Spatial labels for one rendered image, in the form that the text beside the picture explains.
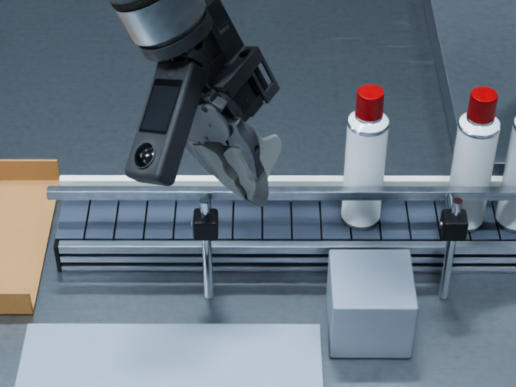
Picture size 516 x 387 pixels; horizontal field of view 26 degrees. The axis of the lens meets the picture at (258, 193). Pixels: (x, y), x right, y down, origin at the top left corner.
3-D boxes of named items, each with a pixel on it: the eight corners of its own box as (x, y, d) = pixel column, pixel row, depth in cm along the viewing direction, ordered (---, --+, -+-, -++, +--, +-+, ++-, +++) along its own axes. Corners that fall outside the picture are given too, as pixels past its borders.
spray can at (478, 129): (480, 206, 149) (502, 81, 135) (486, 233, 145) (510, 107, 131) (441, 206, 149) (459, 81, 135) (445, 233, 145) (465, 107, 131)
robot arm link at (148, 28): (153, 11, 95) (93, 14, 101) (178, 54, 98) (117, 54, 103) (203, -40, 99) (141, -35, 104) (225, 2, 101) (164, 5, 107)
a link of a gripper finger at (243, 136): (276, 170, 107) (237, 99, 103) (268, 180, 107) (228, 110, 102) (240, 167, 111) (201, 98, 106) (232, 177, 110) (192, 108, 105)
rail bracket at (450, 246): (448, 263, 148) (464, 168, 137) (455, 304, 142) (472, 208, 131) (424, 263, 148) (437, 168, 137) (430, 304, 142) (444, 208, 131)
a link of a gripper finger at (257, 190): (308, 175, 113) (270, 105, 108) (278, 216, 110) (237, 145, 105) (285, 173, 115) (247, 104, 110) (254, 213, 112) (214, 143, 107)
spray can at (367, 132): (378, 203, 149) (390, 78, 136) (382, 230, 145) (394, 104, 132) (339, 203, 149) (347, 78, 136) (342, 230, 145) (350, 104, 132)
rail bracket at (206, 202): (221, 263, 148) (218, 168, 137) (219, 304, 142) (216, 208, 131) (196, 263, 148) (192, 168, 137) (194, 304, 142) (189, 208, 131)
